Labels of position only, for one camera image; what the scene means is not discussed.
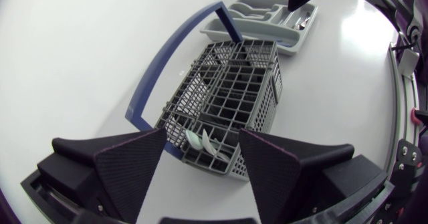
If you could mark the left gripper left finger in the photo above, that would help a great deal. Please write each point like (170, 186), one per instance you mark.
(123, 170)

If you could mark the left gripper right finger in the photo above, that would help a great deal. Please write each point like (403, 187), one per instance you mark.
(274, 177)

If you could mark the pale plastic spoon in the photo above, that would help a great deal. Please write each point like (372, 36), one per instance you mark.
(209, 145)
(194, 140)

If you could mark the grey cutlery tray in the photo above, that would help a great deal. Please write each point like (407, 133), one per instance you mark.
(257, 28)

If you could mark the steel spoon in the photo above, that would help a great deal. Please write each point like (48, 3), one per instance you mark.
(302, 23)

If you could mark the grey cutlery basket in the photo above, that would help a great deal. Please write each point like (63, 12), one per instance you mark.
(230, 100)

